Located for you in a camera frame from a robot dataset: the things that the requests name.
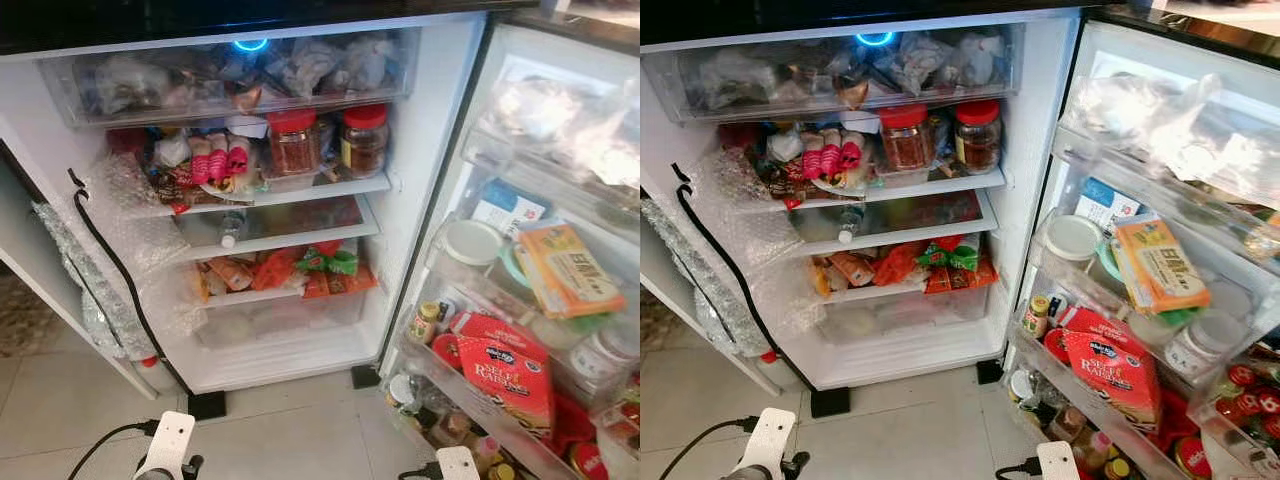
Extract red lid round tin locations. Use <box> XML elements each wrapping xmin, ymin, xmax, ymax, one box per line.
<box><xmin>1173</xmin><ymin>437</ymin><xmax>1213</xmax><ymax>479</ymax></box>
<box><xmin>570</xmin><ymin>442</ymin><xmax>609</xmax><ymax>480</ymax></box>

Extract small orange food packet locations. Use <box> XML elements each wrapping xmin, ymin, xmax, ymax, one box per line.
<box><xmin>825</xmin><ymin>250</ymin><xmax>876</xmax><ymax>289</ymax></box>
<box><xmin>205</xmin><ymin>255</ymin><xmax>256</xmax><ymax>293</ymax></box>

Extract white lid plastic jar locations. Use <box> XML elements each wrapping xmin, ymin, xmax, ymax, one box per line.
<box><xmin>1165</xmin><ymin>312</ymin><xmax>1246</xmax><ymax>381</ymax></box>
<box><xmin>570</xmin><ymin>330</ymin><xmax>636</xmax><ymax>386</ymax></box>

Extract blue white carton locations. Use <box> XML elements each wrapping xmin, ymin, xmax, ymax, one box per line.
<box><xmin>1075</xmin><ymin>178</ymin><xmax>1143</xmax><ymax>236</ymax></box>
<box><xmin>472</xmin><ymin>180</ymin><xmax>549</xmax><ymax>236</ymax></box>

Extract clear plastic door bin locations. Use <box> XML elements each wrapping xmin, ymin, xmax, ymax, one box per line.
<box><xmin>425</xmin><ymin>215</ymin><xmax>641</xmax><ymax>401</ymax></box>
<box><xmin>1008</xmin><ymin>295</ymin><xmax>1201</xmax><ymax>480</ymax></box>
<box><xmin>462</xmin><ymin>130</ymin><xmax>641</xmax><ymax>236</ymax></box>
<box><xmin>1028</xmin><ymin>210</ymin><xmax>1261</xmax><ymax>401</ymax></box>
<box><xmin>395</xmin><ymin>300</ymin><xmax>601</xmax><ymax>480</ymax></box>
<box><xmin>1050</xmin><ymin>125</ymin><xmax>1280</xmax><ymax>261</ymax></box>

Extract small clear crisper drawer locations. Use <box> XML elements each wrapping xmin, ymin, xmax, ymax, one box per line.
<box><xmin>195</xmin><ymin>290</ymin><xmax>371</xmax><ymax>349</ymax></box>
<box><xmin>815</xmin><ymin>285</ymin><xmax>991</xmax><ymax>346</ymax></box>

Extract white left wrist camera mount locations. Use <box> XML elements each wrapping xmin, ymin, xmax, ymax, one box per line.
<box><xmin>738</xmin><ymin>407</ymin><xmax>798</xmax><ymax>476</ymax></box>
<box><xmin>135</xmin><ymin>410</ymin><xmax>198</xmax><ymax>479</ymax></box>

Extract red self raising flour bag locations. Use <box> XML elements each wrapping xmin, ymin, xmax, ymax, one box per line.
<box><xmin>450</xmin><ymin>312</ymin><xmax>556</xmax><ymax>441</ymax></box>
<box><xmin>1060</xmin><ymin>308</ymin><xmax>1163</xmax><ymax>436</ymax></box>

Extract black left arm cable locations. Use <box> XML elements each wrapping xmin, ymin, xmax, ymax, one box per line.
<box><xmin>658</xmin><ymin>415</ymin><xmax>761</xmax><ymax>480</ymax></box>
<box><xmin>68</xmin><ymin>418</ymin><xmax>163</xmax><ymax>480</ymax></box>

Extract red food packet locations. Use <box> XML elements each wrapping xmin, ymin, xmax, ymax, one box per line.
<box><xmin>250</xmin><ymin>248</ymin><xmax>301</xmax><ymax>293</ymax></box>
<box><xmin>872</xmin><ymin>242</ymin><xmax>921</xmax><ymax>286</ymax></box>

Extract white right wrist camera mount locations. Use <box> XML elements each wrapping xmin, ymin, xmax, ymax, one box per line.
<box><xmin>1037</xmin><ymin>441</ymin><xmax>1081</xmax><ymax>480</ymax></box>
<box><xmin>437</xmin><ymin>446</ymin><xmax>483</xmax><ymax>480</ymax></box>

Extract red lid jar chili flakes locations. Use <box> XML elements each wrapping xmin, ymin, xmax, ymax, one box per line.
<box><xmin>265</xmin><ymin>108</ymin><xmax>323</xmax><ymax>179</ymax></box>
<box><xmin>878</xmin><ymin>103</ymin><xmax>934</xmax><ymax>173</ymax></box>

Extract brown snack packet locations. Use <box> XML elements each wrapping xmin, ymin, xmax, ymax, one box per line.
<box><xmin>145</xmin><ymin>165</ymin><xmax>216</xmax><ymax>211</ymax></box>
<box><xmin>755</xmin><ymin>160</ymin><xmax>826</xmax><ymax>206</ymax></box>

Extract black glossy fridge door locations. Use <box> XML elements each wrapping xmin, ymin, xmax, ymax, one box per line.
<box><xmin>380</xmin><ymin>15</ymin><xmax>641</xmax><ymax>480</ymax></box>
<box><xmin>1003</xmin><ymin>10</ymin><xmax>1280</xmax><ymax>480</ymax></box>

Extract white edged glass shelf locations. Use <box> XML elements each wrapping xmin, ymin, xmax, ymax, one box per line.
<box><xmin>180</xmin><ymin>195</ymin><xmax>381</xmax><ymax>263</ymax></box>
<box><xmin>795</xmin><ymin>190</ymin><xmax>999</xmax><ymax>259</ymax></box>
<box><xmin>740</xmin><ymin>165</ymin><xmax>1009</xmax><ymax>213</ymax></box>
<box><xmin>120</xmin><ymin>172</ymin><xmax>393</xmax><ymax>219</ymax></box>

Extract black fridge white interior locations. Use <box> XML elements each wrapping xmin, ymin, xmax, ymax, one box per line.
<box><xmin>640</xmin><ymin>0</ymin><xmax>1086</xmax><ymax>393</ymax></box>
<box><xmin>0</xmin><ymin>0</ymin><xmax>501</xmax><ymax>396</ymax></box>

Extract clear bubble wrap sheet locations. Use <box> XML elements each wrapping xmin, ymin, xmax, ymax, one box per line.
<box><xmin>640</xmin><ymin>145</ymin><xmax>816</xmax><ymax>356</ymax></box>
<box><xmin>35</xmin><ymin>150</ymin><xmax>201</xmax><ymax>361</ymax></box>

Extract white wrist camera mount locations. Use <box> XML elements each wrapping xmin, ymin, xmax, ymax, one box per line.
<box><xmin>135</xmin><ymin>410</ymin><xmax>198</xmax><ymax>479</ymax></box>
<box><xmin>738</xmin><ymin>407</ymin><xmax>798</xmax><ymax>476</ymax></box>
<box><xmin>1037</xmin><ymin>441</ymin><xmax>1081</xmax><ymax>480</ymax></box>
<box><xmin>437</xmin><ymin>446</ymin><xmax>483</xmax><ymax>480</ymax></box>

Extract white wooden shelf unit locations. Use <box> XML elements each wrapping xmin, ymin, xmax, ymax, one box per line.
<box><xmin>1150</xmin><ymin>0</ymin><xmax>1280</xmax><ymax>31</ymax></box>

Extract white lid round container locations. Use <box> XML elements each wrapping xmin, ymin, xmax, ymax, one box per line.
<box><xmin>1042</xmin><ymin>214</ymin><xmax>1104</xmax><ymax>263</ymax></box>
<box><xmin>443</xmin><ymin>220</ymin><xmax>504</xmax><ymax>269</ymax></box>

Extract clear frozen food bag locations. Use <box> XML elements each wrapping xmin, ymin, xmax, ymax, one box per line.
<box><xmin>700</xmin><ymin>50</ymin><xmax>801</xmax><ymax>109</ymax></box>
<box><xmin>957</xmin><ymin>32</ymin><xmax>1009</xmax><ymax>89</ymax></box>
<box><xmin>890</xmin><ymin>35</ymin><xmax>956</xmax><ymax>96</ymax></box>
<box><xmin>345</xmin><ymin>35</ymin><xmax>401</xmax><ymax>91</ymax></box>
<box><xmin>95</xmin><ymin>55</ymin><xmax>191</xmax><ymax>113</ymax></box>
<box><xmin>270</xmin><ymin>40</ymin><xmax>346</xmax><ymax>96</ymax></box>

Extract flat orange food packet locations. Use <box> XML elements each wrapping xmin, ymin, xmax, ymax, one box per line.
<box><xmin>300</xmin><ymin>268</ymin><xmax>381</xmax><ymax>299</ymax></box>
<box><xmin>922</xmin><ymin>262</ymin><xmax>996</xmax><ymax>294</ymax></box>

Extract red lid jar dark contents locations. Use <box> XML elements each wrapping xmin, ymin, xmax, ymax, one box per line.
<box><xmin>953</xmin><ymin>98</ymin><xmax>1003</xmax><ymax>174</ymax></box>
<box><xmin>340</xmin><ymin>103</ymin><xmax>391</xmax><ymax>179</ymax></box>

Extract wide clear fridge drawer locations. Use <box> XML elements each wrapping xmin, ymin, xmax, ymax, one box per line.
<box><xmin>643</xmin><ymin>25</ymin><xmax>1023</xmax><ymax>123</ymax></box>
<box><xmin>40</xmin><ymin>28</ymin><xmax>421</xmax><ymax>126</ymax></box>

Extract small jar yellow label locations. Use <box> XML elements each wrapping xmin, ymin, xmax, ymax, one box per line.
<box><xmin>1022</xmin><ymin>295</ymin><xmax>1051</xmax><ymax>339</ymax></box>
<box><xmin>410</xmin><ymin>302</ymin><xmax>443</xmax><ymax>346</ymax></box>

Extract white bottle red cap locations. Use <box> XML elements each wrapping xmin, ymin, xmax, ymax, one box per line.
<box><xmin>135</xmin><ymin>352</ymin><xmax>179</xmax><ymax>393</ymax></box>
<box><xmin>755</xmin><ymin>348</ymin><xmax>801</xmax><ymax>391</ymax></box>

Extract small white tied bag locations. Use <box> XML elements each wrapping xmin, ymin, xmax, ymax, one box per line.
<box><xmin>153</xmin><ymin>132</ymin><xmax>193</xmax><ymax>169</ymax></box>
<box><xmin>768</xmin><ymin>128</ymin><xmax>806</xmax><ymax>166</ymax></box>

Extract orange yellow food box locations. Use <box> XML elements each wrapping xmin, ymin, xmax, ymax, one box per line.
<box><xmin>1112</xmin><ymin>215</ymin><xmax>1211</xmax><ymax>316</ymax></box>
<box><xmin>518</xmin><ymin>222</ymin><xmax>629</xmax><ymax>321</ymax></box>

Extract green food packet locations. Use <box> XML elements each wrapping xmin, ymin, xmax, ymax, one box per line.
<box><xmin>295</xmin><ymin>245</ymin><xmax>361</xmax><ymax>279</ymax></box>
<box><xmin>915</xmin><ymin>238</ymin><xmax>983</xmax><ymax>273</ymax></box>

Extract crumpled clear plastic bag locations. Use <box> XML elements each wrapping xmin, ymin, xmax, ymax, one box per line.
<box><xmin>1060</xmin><ymin>75</ymin><xmax>1280</xmax><ymax>206</ymax></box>
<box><xmin>480</xmin><ymin>75</ymin><xmax>641</xmax><ymax>186</ymax></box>

